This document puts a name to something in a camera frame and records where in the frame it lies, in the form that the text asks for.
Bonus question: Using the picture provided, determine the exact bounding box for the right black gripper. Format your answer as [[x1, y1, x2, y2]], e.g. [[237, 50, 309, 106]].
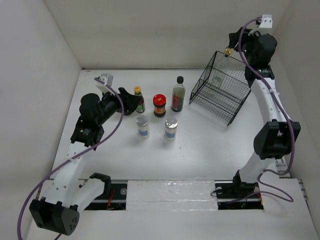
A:
[[229, 26, 264, 65]]

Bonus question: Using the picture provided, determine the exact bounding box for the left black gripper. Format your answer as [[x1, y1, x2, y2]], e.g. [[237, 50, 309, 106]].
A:
[[96, 86, 141, 126]]

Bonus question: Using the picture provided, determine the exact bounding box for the green label sauce bottle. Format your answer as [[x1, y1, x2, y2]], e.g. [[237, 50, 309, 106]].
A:
[[134, 86, 146, 113]]

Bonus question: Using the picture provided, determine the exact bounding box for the white shaker jar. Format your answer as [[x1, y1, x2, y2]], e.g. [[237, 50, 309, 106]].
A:
[[136, 114, 150, 139], [164, 117, 178, 141]]

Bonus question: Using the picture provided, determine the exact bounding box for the red lid sauce jar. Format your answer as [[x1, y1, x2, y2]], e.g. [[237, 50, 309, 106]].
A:
[[153, 94, 167, 118]]

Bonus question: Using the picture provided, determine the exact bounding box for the clear glass oil bottle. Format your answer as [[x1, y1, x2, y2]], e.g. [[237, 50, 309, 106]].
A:
[[211, 51, 231, 88]]

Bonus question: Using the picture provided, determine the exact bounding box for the dark soy sauce bottle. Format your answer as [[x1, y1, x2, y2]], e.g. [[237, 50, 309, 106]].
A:
[[171, 76, 186, 112]]

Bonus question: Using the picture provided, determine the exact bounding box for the small brown jar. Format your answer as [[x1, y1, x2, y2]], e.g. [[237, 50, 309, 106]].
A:
[[124, 109, 133, 116]]

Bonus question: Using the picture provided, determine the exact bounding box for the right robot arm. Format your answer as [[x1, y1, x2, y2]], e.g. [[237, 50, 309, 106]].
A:
[[211, 26, 301, 205]]

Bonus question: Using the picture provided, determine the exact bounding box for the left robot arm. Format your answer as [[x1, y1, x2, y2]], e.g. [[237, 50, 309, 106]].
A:
[[29, 87, 142, 236]]

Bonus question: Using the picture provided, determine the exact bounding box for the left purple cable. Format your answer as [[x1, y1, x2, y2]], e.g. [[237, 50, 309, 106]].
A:
[[15, 77, 125, 240]]

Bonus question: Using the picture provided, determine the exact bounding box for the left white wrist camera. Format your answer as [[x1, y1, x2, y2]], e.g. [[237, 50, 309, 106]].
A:
[[95, 73, 114, 94]]

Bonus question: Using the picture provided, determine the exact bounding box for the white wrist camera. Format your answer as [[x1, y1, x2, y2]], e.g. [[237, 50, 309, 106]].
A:
[[249, 14, 273, 36], [95, 73, 114, 94]]

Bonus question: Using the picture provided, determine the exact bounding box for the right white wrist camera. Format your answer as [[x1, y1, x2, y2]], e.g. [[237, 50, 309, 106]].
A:
[[249, 14, 273, 36]]

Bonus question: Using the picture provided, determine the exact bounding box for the black wire rack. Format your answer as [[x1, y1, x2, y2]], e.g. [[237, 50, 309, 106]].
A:
[[189, 53, 251, 126]]

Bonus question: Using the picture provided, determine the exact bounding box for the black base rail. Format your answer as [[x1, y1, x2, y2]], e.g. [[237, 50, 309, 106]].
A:
[[86, 179, 263, 212]]

